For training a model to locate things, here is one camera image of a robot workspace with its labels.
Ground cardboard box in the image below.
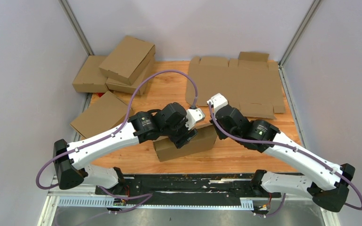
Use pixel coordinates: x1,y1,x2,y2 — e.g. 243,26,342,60
153,123,218,162
70,91,128,138
99,35,156,85
106,57,156,94
72,56,108,93

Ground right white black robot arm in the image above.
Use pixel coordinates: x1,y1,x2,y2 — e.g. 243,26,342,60
208,101,362,212

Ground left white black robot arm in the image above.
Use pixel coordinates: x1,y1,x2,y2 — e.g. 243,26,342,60
54,102,205,194

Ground flat cardboard sheet underneath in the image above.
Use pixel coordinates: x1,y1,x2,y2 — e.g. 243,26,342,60
188,52,286,119

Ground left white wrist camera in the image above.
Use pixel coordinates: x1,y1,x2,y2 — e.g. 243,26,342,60
185,108,206,130

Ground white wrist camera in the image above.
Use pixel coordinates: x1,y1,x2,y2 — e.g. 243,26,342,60
185,108,206,130
207,93,229,115

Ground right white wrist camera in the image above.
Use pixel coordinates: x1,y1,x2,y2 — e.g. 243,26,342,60
207,93,229,115

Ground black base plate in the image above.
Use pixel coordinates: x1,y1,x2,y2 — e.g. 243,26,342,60
107,173,282,206

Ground aluminium slotted rail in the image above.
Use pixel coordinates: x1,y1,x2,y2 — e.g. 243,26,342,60
48,176,256,210

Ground right aluminium corner post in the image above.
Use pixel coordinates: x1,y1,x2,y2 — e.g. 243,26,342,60
279,0,323,67

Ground aluminium corner post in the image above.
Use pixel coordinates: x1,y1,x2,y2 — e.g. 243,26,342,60
279,0,323,67
59,0,94,56

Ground left aluminium corner post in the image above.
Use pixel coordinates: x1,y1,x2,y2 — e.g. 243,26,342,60
59,0,94,56

